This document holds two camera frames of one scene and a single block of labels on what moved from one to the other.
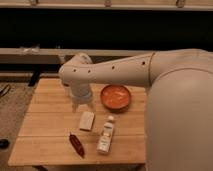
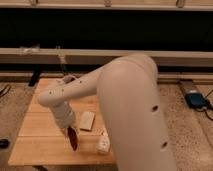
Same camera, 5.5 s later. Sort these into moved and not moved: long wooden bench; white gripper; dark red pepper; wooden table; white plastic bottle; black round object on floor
Moved: dark red pepper; white gripper
Not moved: white plastic bottle; wooden table; black round object on floor; long wooden bench
